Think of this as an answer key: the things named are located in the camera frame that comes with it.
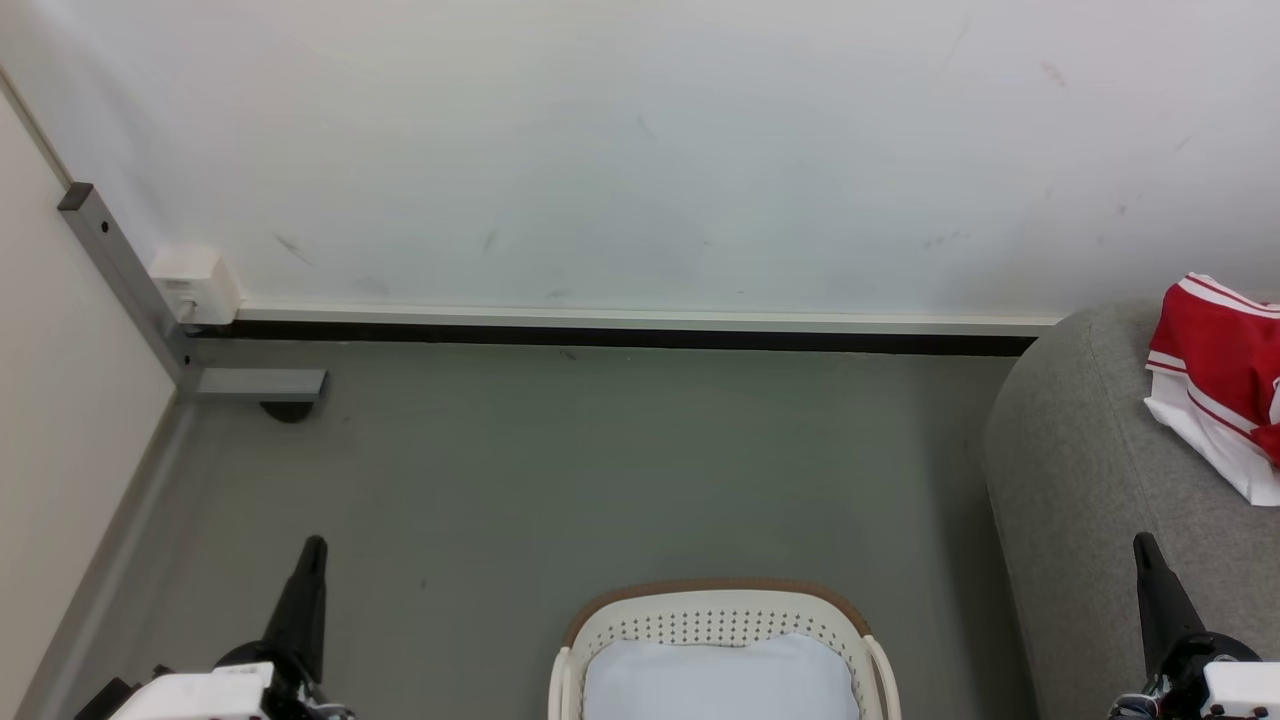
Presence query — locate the white wall socket box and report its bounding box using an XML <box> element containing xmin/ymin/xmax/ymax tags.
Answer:
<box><xmin>149</xmin><ymin>244</ymin><xmax>244</xmax><ymax>327</ymax></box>

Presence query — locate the grey fabric sofa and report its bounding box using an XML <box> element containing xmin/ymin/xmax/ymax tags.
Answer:
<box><xmin>982</xmin><ymin>294</ymin><xmax>1280</xmax><ymax>720</ymax></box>

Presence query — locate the red white-striped sports jersey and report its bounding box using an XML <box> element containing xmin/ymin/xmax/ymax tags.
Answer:
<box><xmin>1143</xmin><ymin>272</ymin><xmax>1280</xmax><ymax>507</ymax></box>

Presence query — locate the white garment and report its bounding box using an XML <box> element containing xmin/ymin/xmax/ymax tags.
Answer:
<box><xmin>581</xmin><ymin>631</ymin><xmax>862</xmax><ymax>720</ymax></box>

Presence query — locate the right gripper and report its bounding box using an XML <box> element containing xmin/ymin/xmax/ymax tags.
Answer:
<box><xmin>1110</xmin><ymin>531</ymin><xmax>1280</xmax><ymax>720</ymax></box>

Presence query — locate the grey metal frame post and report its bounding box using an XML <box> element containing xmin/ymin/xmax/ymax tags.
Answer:
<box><xmin>57</xmin><ymin>182</ymin><xmax>329</xmax><ymax>404</ymax></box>

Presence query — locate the white and black baseboard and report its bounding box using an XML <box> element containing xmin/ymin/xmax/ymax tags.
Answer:
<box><xmin>190</xmin><ymin>304</ymin><xmax>1063</xmax><ymax>359</ymax></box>

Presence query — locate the white perforated laundry basket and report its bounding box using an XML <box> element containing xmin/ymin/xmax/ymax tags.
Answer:
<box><xmin>547</xmin><ymin>577</ymin><xmax>902</xmax><ymax>720</ymax></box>

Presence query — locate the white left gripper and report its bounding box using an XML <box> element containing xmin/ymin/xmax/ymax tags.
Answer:
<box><xmin>75</xmin><ymin>535</ymin><xmax>352</xmax><ymax>720</ymax></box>

